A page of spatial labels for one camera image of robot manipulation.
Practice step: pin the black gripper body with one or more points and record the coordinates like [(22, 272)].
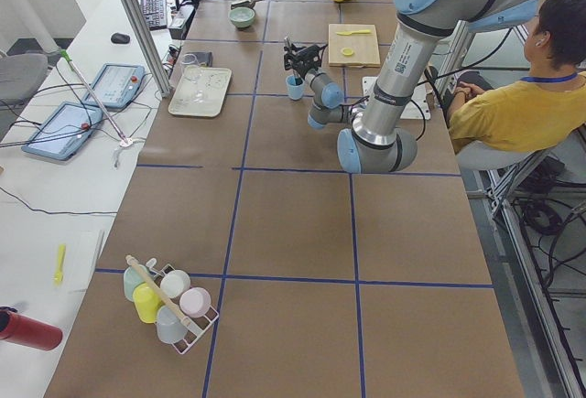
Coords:
[(300, 69)]

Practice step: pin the light blue plastic cup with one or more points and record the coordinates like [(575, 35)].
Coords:
[(295, 87)]

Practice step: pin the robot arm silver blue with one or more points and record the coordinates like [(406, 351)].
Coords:
[(372, 141)]

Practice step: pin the white cup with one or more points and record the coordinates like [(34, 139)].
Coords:
[(175, 283)]

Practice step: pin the pink cup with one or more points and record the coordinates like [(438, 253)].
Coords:
[(195, 302)]

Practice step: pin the mint green cup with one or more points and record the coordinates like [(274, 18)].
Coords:
[(131, 280)]

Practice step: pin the yellow cup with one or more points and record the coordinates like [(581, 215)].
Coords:
[(147, 303)]

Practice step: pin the grey blue cup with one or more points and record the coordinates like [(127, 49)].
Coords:
[(169, 328)]

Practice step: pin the bamboo cutting board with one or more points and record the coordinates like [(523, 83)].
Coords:
[(366, 50)]

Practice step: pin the yellow plastic knife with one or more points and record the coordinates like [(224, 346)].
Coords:
[(353, 32)]

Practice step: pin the green bowl with ice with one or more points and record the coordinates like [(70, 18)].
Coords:
[(242, 17)]

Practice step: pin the steel ice scoop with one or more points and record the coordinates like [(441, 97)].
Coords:
[(245, 3)]

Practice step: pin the beige bear tray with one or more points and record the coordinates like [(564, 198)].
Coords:
[(214, 83)]

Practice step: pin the clear wine glass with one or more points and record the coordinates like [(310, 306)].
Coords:
[(191, 71)]

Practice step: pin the black keyboard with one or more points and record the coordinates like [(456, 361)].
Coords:
[(155, 13)]

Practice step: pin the far blue teach pendant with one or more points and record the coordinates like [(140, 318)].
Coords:
[(116, 85)]

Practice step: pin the blue teach pendant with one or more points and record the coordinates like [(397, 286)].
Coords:
[(64, 132), (116, 85)]

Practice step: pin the black computer mouse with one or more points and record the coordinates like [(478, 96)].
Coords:
[(120, 38)]

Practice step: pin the green tipped metal rod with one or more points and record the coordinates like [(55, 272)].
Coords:
[(124, 140)]

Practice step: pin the person in yellow shirt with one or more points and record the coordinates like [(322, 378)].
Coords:
[(538, 111)]

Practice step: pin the near blue teach pendant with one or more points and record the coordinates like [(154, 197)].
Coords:
[(64, 132)]

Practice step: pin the grey office chair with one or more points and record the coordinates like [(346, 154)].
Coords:
[(21, 76)]

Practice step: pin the yellow plastic spoon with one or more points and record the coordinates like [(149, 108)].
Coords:
[(58, 273)]

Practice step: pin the red water bottle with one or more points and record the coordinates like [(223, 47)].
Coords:
[(26, 331)]

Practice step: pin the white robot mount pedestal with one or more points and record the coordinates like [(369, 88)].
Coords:
[(416, 109)]

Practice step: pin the aluminium frame post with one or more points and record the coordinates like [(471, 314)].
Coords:
[(147, 46)]

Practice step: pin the wooden rack handle rod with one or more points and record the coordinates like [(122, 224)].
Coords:
[(134, 263)]

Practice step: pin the white wire cup rack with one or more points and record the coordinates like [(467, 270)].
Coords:
[(198, 326)]

